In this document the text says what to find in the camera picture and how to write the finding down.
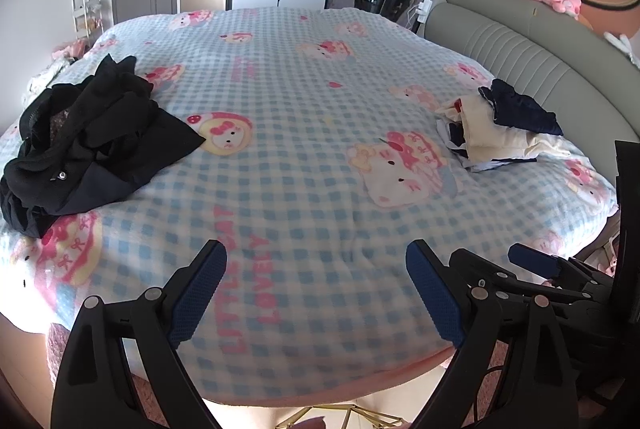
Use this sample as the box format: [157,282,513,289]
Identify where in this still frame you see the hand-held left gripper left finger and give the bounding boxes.
[50,239,229,429]

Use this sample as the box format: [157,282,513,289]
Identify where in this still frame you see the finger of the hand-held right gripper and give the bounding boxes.
[449,249,531,297]
[509,243,613,305]

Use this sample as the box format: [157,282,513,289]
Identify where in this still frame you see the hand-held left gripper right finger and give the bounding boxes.
[405,239,586,429]

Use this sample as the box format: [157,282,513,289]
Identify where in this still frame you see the navy shorts white stripes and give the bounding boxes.
[477,78,563,135]

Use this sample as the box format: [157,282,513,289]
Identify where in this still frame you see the black fleece jacket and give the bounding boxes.
[0,54,166,235]

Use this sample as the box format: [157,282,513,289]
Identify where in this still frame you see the cream folded garment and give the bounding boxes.
[435,99,572,170]

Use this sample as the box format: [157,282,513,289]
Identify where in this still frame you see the white plush toy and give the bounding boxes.
[602,32,640,66]

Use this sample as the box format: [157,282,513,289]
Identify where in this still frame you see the pink quilted bed sheet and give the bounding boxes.
[44,324,453,429]

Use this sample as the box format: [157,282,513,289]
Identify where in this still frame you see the grey padded headboard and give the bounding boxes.
[425,0,640,260]

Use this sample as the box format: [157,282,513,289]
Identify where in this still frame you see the blue checked printed blanket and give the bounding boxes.
[0,6,621,410]

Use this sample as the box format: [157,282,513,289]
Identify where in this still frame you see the white shelf rack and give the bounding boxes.
[70,0,106,42]

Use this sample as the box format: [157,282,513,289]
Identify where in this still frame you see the gold wire basket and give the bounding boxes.
[272,403,407,429]

